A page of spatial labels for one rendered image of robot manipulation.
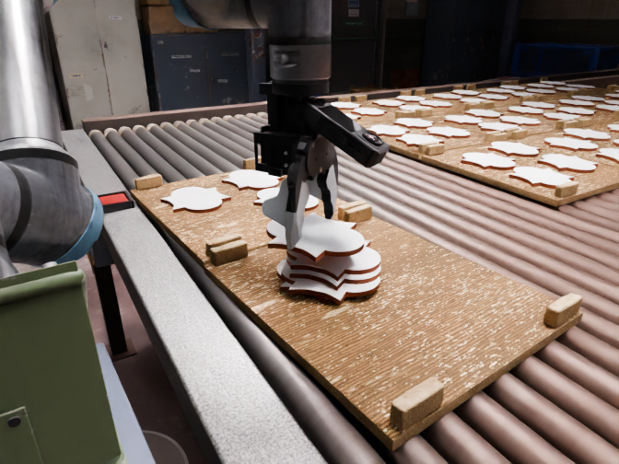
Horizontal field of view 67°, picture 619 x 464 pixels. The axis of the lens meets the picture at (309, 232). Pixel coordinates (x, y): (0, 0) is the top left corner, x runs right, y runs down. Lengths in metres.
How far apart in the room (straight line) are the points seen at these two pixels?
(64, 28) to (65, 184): 4.75
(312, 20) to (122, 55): 4.96
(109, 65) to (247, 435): 5.12
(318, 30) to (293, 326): 0.35
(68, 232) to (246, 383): 0.29
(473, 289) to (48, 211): 0.56
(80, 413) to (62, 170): 0.32
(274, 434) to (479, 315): 0.31
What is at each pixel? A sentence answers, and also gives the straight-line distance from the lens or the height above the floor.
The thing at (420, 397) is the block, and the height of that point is 0.96.
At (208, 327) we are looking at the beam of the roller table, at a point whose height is 0.92.
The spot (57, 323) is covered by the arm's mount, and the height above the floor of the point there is 1.07.
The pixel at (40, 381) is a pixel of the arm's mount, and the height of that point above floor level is 1.02.
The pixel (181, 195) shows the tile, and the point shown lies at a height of 0.94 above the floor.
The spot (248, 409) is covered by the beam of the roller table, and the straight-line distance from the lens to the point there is 0.53.
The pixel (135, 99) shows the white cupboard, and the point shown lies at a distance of 5.56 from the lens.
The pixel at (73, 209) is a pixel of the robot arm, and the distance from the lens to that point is 0.66.
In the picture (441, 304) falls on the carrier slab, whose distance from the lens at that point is 0.66.
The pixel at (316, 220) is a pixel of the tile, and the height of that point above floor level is 1.01.
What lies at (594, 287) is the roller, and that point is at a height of 0.91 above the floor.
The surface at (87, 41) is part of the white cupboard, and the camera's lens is 5.42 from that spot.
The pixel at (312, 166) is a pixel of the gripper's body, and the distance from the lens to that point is 0.60.
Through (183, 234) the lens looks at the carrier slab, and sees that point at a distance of 0.86.
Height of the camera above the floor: 1.29
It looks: 25 degrees down
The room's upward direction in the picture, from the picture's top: straight up
